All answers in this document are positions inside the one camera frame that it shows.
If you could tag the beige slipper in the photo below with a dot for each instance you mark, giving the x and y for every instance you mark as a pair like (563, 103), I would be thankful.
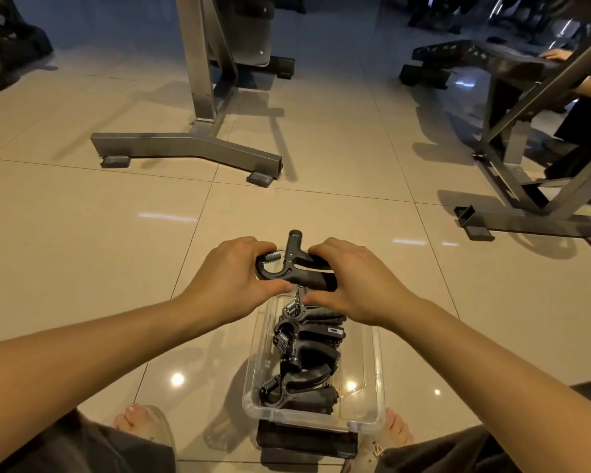
(165, 423)
(374, 450)

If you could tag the person's right hand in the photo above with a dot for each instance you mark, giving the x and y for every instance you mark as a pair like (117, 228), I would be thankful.
(369, 290)

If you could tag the person's left hand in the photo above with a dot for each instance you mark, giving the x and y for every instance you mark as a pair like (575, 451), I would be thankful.
(226, 285)

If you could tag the grey metal rack stand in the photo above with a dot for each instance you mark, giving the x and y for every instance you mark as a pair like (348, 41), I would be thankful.
(187, 145)

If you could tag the beige right slipper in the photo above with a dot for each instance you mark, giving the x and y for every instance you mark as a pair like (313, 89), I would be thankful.
(374, 450)

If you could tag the dark dumbbell rack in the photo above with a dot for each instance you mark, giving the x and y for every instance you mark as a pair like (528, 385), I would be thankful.
(448, 14)

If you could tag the beige left slipper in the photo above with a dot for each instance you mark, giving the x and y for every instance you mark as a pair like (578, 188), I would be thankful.
(165, 423)

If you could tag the black weight bench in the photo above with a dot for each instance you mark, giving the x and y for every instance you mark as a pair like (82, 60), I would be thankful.
(453, 54)

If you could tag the person's left forearm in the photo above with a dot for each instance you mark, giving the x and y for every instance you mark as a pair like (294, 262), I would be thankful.
(79, 369)

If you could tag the person's right forearm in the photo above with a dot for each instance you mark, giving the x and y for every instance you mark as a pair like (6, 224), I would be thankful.
(497, 379)

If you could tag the clear plastic storage box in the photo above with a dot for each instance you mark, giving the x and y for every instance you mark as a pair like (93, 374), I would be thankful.
(369, 369)

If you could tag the grey metal machine frame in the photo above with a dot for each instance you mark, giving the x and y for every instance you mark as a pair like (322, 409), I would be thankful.
(537, 224)

